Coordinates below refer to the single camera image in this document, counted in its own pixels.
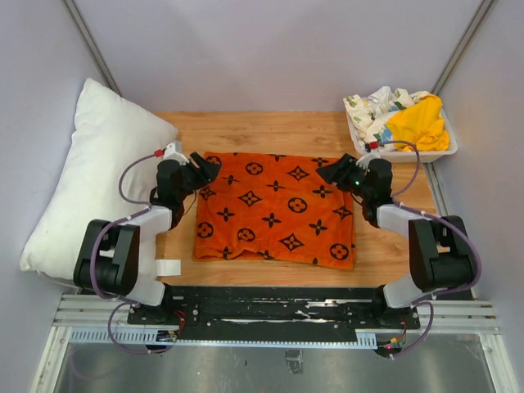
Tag orange monogram pillowcase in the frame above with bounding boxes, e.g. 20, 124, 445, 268
193, 152, 356, 271

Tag left aluminium frame post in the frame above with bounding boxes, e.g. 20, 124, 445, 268
61, 0, 121, 95

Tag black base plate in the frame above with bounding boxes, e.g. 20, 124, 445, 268
128, 286, 420, 341

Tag white slotted cable duct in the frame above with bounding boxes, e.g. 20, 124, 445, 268
68, 329, 378, 350

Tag right aluminium frame post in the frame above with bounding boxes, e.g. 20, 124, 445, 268
431, 0, 499, 96

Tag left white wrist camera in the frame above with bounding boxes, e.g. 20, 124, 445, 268
154, 141, 189, 165

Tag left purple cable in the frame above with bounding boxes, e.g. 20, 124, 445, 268
89, 150, 181, 355

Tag yellow cloth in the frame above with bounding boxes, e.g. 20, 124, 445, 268
386, 94, 449, 152

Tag white pillow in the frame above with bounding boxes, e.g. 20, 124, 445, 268
19, 79, 178, 280

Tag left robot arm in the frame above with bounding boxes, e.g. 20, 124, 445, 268
73, 146, 221, 324

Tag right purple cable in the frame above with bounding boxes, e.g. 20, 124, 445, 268
376, 140, 483, 359

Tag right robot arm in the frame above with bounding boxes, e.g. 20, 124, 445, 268
317, 153, 481, 328

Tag white patterned cloth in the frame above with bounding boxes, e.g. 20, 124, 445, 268
343, 86, 429, 147

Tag purple cable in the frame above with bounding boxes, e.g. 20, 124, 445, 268
89, 150, 181, 355
376, 140, 483, 359

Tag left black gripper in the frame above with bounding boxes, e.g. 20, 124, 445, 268
177, 152, 222, 201

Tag aluminium frame post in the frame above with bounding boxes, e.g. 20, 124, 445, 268
61, 0, 121, 95
431, 0, 499, 96

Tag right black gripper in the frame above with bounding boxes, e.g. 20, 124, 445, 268
316, 154, 371, 200

